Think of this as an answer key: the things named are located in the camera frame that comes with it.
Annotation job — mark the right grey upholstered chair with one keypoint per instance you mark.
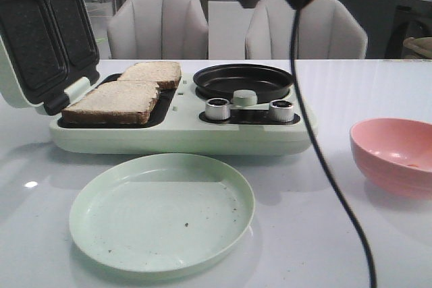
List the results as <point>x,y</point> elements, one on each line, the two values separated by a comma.
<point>327,30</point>

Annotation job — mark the pale green breakfast maker base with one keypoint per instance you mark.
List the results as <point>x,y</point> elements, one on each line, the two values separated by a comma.
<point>178,124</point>

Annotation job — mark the pink plastic bowl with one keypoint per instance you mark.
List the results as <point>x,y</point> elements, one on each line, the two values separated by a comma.
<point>394,154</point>

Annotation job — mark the right silver control knob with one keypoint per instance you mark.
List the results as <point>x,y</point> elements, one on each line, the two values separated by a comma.
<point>281,111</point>

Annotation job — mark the black round frying pan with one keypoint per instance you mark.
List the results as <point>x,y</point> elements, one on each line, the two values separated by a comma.
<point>269,83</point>

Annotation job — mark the grey upholstered chair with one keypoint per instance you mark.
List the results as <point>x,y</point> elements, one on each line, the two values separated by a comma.
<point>327,30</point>
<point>159,29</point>

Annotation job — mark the silver control knob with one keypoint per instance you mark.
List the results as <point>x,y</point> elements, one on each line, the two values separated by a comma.
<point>281,111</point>
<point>217,109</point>

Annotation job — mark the left grey upholstered chair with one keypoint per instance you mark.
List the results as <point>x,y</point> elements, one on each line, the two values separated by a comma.
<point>159,29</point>

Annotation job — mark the dark appliance at right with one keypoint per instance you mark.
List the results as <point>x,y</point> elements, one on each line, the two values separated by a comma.
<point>412,18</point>

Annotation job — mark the left silver control knob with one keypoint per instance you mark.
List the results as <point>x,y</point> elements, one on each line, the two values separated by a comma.
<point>217,109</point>

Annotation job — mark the white bread slice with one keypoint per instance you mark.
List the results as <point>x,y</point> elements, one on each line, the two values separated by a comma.
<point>118,102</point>
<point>166,73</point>

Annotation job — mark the breakfast maker hinged lid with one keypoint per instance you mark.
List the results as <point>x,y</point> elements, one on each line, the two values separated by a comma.
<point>49,54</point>

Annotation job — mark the pale green round plate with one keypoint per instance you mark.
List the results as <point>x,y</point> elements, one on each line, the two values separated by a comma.
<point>162,215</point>

